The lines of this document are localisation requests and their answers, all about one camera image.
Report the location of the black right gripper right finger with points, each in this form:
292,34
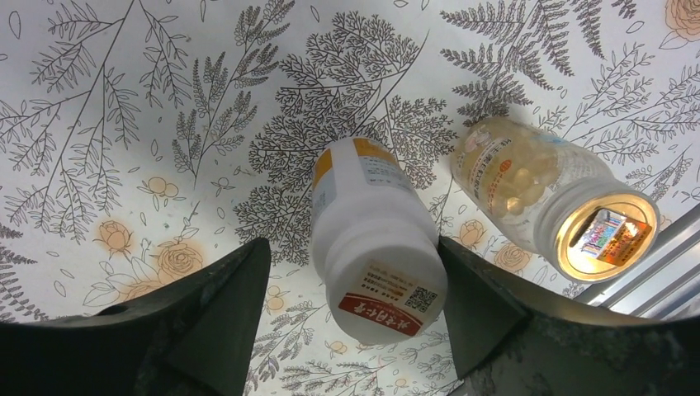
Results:
510,336

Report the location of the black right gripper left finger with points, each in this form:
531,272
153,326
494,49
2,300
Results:
192,337

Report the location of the clear capsule bottle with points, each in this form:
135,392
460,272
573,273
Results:
553,198

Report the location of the white pill bottle orange label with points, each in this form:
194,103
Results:
374,244

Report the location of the floral patterned mat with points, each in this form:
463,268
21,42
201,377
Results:
143,140

